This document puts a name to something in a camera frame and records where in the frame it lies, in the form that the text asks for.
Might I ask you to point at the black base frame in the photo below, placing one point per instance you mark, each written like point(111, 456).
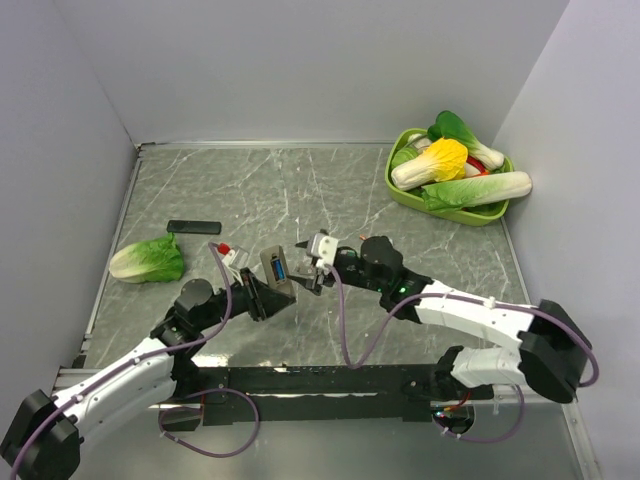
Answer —
point(225, 395)

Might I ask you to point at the red pepper toy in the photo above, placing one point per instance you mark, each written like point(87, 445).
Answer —
point(474, 168)

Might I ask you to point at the bok choy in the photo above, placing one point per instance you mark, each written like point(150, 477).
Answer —
point(450, 126)

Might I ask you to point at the green romaine lettuce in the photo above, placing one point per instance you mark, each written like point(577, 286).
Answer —
point(158, 260)

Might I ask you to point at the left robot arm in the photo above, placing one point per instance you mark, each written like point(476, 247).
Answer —
point(46, 434)

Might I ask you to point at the blue battery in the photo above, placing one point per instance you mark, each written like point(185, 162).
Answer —
point(278, 269)

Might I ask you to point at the small green cabbage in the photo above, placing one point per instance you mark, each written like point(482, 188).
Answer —
point(402, 156)

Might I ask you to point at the black slim remote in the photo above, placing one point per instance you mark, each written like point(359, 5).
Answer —
point(194, 227)

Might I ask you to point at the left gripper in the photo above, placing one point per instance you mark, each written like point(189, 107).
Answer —
point(262, 302)

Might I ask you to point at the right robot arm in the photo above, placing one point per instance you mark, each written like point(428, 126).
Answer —
point(540, 346)

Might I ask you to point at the beige white remote control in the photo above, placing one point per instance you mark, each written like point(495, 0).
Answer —
point(266, 257)

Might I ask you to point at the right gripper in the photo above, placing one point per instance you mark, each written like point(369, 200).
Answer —
point(316, 283)

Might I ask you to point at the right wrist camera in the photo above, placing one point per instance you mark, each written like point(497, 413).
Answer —
point(322, 249)

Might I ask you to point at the long green white cabbage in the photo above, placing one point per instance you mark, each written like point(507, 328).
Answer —
point(477, 191)

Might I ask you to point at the yellow napa cabbage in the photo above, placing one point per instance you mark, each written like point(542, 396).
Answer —
point(441, 161)

